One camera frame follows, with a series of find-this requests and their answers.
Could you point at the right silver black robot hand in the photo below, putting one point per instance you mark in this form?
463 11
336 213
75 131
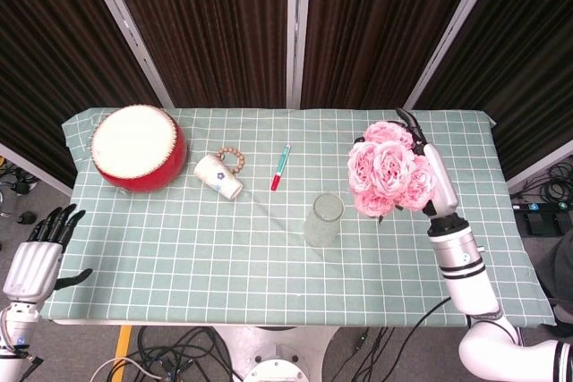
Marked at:
443 185

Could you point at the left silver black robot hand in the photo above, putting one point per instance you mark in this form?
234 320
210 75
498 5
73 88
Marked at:
31 265

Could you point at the pink artificial rose bouquet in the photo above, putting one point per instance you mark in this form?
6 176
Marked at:
385 172

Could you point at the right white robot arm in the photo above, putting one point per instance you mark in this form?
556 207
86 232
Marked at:
470 288

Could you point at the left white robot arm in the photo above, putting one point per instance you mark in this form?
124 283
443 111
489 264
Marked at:
15 337

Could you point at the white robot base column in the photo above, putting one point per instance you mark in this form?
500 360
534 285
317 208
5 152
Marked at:
273 350

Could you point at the textured clear glass vase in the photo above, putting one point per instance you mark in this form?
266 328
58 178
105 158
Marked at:
320 230

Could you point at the black foot pedal box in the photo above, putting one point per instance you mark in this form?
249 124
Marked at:
541 218

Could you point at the brown folding screen panel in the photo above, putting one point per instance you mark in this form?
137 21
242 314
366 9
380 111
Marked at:
380 19
528 64
45 42
201 19

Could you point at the red drum white skin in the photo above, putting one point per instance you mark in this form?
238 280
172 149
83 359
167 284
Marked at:
134 145

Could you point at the red and green marker pen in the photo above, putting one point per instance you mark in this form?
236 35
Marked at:
279 172

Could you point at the green white grid tablecloth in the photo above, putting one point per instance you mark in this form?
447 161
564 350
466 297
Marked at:
224 265

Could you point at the white table frame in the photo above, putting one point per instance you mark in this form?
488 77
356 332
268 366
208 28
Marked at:
179 322

